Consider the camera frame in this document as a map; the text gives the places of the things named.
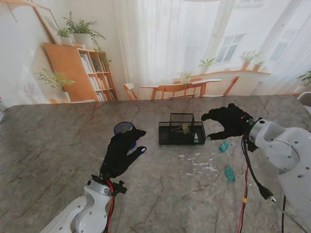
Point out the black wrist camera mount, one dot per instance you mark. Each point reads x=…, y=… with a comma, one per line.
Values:
x=252, y=146
x=120, y=187

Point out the blue mesh pen cup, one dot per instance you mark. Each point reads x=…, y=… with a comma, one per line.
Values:
x=122, y=127

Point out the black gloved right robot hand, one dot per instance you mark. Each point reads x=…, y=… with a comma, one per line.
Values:
x=233, y=121

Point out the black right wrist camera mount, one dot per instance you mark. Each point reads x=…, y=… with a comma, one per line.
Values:
x=252, y=146

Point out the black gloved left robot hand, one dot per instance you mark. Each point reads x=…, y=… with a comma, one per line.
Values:
x=119, y=154

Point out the printed room backdrop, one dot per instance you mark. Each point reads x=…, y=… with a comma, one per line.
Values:
x=158, y=48

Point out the small pale blue eraser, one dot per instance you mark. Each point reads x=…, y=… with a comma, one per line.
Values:
x=195, y=138

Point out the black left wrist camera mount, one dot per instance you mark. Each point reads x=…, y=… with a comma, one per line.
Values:
x=120, y=187

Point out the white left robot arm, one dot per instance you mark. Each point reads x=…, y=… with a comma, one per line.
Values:
x=80, y=213

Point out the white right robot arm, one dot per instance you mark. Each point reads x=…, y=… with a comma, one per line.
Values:
x=284, y=148

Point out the black mesh desk organizer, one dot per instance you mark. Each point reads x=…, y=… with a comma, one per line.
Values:
x=170, y=138

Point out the yellow eraser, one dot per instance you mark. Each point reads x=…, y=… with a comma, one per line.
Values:
x=185, y=128

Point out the green binder clip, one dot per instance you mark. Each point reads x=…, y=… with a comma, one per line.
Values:
x=229, y=174
x=224, y=146

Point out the white rounded object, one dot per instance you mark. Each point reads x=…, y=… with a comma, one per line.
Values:
x=305, y=98

